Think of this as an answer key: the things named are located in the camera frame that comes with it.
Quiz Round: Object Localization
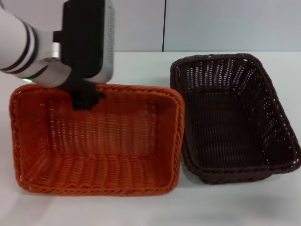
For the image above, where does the dark brown woven basket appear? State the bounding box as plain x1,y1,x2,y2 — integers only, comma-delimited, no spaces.
169,53,301,186

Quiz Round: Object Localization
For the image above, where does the orange woven basket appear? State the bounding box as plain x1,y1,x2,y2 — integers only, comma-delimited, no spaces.
8,82,186,197

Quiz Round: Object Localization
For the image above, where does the dark vertical wall strip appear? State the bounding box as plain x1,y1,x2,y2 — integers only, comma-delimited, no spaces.
162,0,166,52

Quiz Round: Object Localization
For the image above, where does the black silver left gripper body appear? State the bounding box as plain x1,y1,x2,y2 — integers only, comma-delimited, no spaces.
60,0,115,85

